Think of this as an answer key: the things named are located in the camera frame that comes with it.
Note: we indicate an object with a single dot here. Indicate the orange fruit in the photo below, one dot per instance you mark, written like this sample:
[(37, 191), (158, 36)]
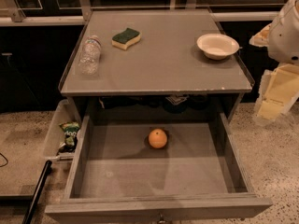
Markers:
[(157, 138)]

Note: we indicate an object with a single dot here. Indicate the metal drawer handle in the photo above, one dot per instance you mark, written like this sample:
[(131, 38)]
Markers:
[(161, 219)]

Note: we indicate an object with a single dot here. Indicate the open grey top drawer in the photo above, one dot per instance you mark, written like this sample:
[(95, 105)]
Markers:
[(116, 176)]

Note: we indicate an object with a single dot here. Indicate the white bowl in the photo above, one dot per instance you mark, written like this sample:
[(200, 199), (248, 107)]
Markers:
[(217, 46)]

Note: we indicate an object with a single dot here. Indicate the grey cabinet counter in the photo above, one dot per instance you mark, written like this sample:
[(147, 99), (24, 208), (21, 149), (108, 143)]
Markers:
[(165, 61)]

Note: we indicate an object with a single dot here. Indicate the clear plastic water bottle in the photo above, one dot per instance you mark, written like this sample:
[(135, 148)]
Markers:
[(90, 56)]

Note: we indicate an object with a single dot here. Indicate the green snack bag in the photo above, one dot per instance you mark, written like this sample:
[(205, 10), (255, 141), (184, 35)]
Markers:
[(70, 130)]

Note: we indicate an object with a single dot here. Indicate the clear plastic bin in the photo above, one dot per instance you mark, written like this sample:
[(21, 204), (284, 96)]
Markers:
[(55, 135)]

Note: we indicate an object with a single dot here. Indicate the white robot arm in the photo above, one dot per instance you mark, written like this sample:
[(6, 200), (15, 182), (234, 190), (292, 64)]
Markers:
[(284, 37)]

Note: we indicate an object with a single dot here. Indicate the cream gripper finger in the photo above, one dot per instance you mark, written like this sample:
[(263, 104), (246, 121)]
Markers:
[(261, 39), (278, 91)]

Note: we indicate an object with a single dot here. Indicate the black pole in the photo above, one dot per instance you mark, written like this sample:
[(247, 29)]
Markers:
[(37, 193)]

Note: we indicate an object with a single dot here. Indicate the metal window railing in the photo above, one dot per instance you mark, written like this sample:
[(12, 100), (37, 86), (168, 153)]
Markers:
[(77, 11)]

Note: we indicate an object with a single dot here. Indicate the green and yellow sponge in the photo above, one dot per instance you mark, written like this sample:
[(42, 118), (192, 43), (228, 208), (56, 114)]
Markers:
[(126, 38)]

